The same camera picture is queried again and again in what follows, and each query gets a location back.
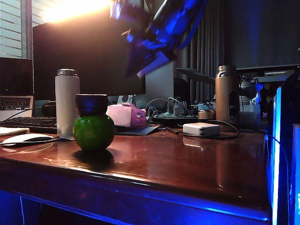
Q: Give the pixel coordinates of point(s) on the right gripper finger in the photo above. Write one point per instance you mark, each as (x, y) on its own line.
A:
(134, 61)
(153, 63)

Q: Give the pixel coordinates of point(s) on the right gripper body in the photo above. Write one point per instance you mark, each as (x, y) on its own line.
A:
(171, 32)

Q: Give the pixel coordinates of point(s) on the black thermos bottle cap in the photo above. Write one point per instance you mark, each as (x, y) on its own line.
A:
(92, 105)

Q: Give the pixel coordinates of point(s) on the bronze thermos bottle cap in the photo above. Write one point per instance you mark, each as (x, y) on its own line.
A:
(206, 115)

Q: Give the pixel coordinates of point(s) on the bronze thermos bottle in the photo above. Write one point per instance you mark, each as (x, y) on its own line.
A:
(225, 98)

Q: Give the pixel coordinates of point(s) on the white thermos bottle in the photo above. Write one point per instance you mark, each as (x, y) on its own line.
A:
(66, 103)

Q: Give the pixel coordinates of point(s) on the green apple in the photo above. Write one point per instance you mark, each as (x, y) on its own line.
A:
(93, 134)

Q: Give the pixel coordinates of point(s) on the silver monitor back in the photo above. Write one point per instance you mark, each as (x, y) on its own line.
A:
(161, 86)

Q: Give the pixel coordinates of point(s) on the dark slanted flat panel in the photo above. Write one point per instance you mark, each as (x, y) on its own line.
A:
(197, 75)

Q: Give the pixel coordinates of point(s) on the large black monitor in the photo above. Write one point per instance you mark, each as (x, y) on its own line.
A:
(82, 58)

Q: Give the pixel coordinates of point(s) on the pink plush pouch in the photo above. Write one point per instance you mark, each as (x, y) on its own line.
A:
(124, 114)

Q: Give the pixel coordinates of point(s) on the black power strip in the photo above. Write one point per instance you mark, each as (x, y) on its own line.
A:
(173, 119)

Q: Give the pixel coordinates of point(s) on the dark flat pad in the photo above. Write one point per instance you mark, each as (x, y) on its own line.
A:
(140, 130)

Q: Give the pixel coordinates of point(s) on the black pen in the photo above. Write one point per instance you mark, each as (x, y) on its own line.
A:
(173, 130)

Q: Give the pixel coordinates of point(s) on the white power adapter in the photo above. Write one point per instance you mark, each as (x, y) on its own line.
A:
(201, 129)

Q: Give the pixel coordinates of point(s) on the black round speaker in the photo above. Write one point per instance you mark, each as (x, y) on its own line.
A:
(48, 109)

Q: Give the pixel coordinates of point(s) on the clear plastic container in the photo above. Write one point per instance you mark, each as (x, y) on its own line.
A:
(249, 116)

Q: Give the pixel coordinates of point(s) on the black keyboard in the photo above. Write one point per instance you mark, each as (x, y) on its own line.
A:
(32, 123)

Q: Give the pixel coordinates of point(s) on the silver laptop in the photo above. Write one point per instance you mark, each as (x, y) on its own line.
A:
(15, 77)

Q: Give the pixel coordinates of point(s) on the white computer mouse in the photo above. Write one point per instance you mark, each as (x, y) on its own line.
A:
(23, 138)

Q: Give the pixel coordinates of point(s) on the white paper notepad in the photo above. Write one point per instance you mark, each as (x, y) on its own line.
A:
(12, 131)

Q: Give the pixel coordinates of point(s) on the blue lit side panel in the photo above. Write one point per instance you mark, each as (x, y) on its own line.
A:
(281, 152)

